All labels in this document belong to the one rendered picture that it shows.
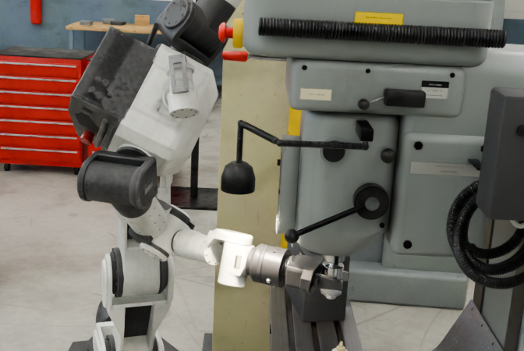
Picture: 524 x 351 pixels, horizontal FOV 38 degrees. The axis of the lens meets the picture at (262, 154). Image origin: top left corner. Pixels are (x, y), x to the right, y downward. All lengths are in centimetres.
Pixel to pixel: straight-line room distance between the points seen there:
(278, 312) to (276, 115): 139
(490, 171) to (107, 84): 88
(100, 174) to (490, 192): 84
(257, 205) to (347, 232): 191
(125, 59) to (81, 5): 907
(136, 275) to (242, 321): 157
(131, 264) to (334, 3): 105
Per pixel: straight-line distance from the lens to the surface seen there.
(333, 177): 151
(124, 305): 223
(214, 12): 184
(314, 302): 206
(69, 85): 640
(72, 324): 415
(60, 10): 1090
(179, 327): 407
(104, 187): 168
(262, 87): 331
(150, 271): 217
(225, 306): 364
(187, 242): 186
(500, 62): 152
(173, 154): 172
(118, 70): 175
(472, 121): 152
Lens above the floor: 192
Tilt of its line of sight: 15 degrees down
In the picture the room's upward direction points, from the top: 3 degrees clockwise
